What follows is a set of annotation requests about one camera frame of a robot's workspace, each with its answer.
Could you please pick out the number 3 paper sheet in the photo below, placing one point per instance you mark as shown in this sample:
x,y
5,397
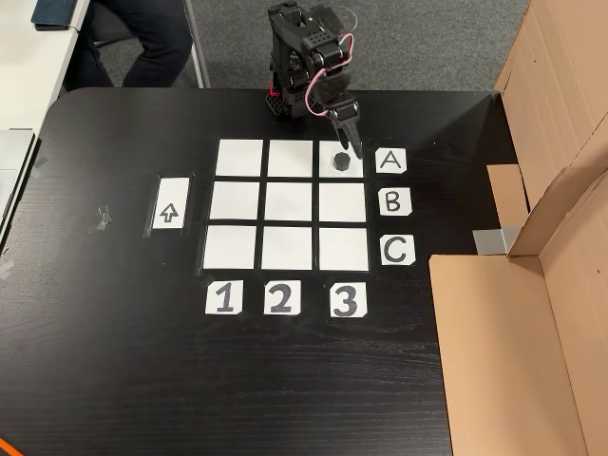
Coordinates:
x,y
335,287

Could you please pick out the letter C paper sheet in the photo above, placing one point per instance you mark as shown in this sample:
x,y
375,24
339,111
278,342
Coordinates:
x,y
411,259

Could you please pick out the brown cardboard panel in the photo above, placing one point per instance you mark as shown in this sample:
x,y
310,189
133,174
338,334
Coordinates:
x,y
560,71
499,356

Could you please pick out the black octagonal token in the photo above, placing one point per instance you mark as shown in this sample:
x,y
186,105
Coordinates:
x,y
342,162

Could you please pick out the crumpled clear tape piece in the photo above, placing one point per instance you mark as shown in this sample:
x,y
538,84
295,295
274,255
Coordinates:
x,y
100,219

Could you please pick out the letter B paper sheet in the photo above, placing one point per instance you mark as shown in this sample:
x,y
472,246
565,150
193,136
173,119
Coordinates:
x,y
383,210

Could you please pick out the letter A paper sheet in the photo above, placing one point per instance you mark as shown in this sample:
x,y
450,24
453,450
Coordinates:
x,y
380,153

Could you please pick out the white desk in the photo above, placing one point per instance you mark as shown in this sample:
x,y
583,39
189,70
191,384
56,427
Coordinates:
x,y
28,71

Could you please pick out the number 1 paper sheet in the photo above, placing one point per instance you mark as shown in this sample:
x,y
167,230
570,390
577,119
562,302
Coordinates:
x,y
211,309

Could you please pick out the white square paper sheet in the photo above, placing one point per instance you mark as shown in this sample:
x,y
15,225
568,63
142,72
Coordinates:
x,y
325,161
343,202
234,201
240,157
290,158
288,202
287,248
344,249
230,247

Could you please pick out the grey tape piece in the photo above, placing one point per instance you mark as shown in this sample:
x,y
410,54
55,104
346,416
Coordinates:
x,y
42,166
5,269

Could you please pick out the dark blue notebook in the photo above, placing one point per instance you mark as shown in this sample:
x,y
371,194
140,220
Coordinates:
x,y
52,14

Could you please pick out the number 2 paper sheet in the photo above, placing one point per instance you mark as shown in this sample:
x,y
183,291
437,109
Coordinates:
x,y
269,285

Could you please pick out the white arrow paper sheet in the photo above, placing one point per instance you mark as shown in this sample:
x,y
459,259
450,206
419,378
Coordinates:
x,y
170,190

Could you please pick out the grey tape strip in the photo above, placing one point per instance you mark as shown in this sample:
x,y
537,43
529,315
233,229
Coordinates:
x,y
494,241

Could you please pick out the person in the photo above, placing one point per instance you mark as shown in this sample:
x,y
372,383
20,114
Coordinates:
x,y
157,43

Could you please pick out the black floor tape patch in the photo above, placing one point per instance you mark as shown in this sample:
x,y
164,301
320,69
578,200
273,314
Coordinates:
x,y
328,16

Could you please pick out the grey metal leg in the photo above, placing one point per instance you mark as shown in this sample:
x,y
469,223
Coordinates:
x,y
197,47

